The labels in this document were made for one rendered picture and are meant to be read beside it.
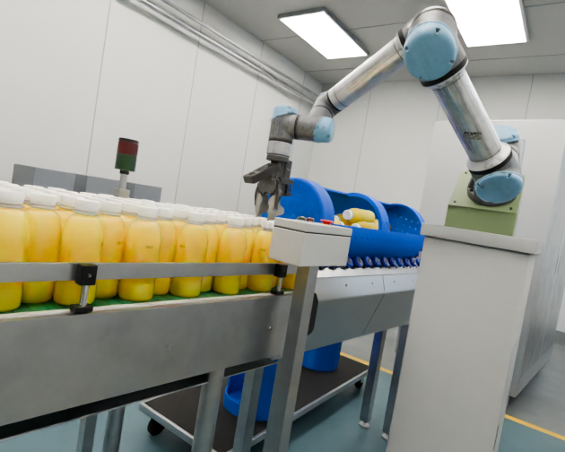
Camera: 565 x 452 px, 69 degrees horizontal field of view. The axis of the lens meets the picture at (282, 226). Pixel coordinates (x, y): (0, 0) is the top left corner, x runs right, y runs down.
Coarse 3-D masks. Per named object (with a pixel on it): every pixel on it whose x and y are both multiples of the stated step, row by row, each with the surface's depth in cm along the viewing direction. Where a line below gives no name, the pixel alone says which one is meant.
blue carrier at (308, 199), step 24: (312, 192) 134; (336, 192) 166; (264, 216) 147; (288, 216) 140; (312, 216) 133; (384, 216) 164; (408, 216) 202; (360, 240) 151; (384, 240) 165; (408, 240) 182
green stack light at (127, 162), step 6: (120, 156) 128; (126, 156) 128; (132, 156) 129; (120, 162) 128; (126, 162) 128; (132, 162) 129; (114, 168) 129; (120, 168) 128; (126, 168) 128; (132, 168) 129
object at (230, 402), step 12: (276, 360) 184; (264, 372) 183; (228, 384) 201; (240, 384) 209; (264, 384) 183; (228, 396) 189; (240, 396) 203; (264, 396) 184; (228, 408) 188; (264, 408) 184; (264, 420) 185
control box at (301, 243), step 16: (288, 224) 95; (304, 224) 92; (320, 224) 98; (272, 240) 98; (288, 240) 95; (304, 240) 92; (320, 240) 96; (336, 240) 102; (272, 256) 97; (288, 256) 94; (304, 256) 93; (320, 256) 97; (336, 256) 103
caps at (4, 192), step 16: (0, 192) 61; (16, 192) 62; (32, 192) 68; (48, 192) 79; (64, 192) 90; (80, 192) 98; (80, 208) 70; (96, 208) 71; (112, 208) 77; (128, 208) 84; (144, 208) 79; (160, 208) 86; (176, 208) 95; (192, 208) 112; (240, 224) 98
